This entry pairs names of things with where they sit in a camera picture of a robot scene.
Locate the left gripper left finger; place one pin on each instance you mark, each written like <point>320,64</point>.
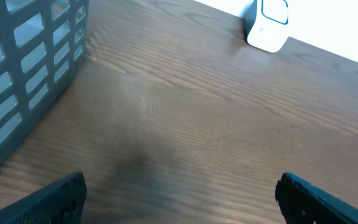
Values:
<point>59,202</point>

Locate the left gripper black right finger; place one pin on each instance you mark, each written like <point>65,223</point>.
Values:
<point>303,202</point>

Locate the white barcode scanner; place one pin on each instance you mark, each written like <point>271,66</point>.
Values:
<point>266,24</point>

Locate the grey plastic shopping basket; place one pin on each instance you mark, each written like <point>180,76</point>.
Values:
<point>41,44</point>

